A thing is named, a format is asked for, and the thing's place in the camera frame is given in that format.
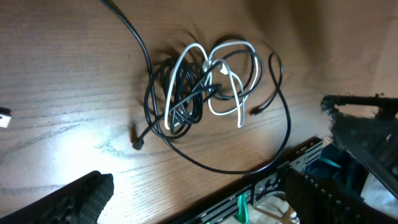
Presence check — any white USB cable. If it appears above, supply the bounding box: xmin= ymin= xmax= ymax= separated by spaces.
xmin=164 ymin=40 xmax=259 ymax=131

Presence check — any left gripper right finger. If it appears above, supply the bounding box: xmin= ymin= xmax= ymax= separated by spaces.
xmin=321 ymin=95 xmax=397 ymax=197

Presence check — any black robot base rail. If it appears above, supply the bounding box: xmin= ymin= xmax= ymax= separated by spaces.
xmin=161 ymin=136 xmax=398 ymax=224

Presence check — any black USB cable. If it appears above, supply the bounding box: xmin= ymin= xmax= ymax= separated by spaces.
xmin=0 ymin=0 xmax=292 ymax=175

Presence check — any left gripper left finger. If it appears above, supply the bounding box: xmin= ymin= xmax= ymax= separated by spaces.
xmin=1 ymin=170 xmax=114 ymax=224

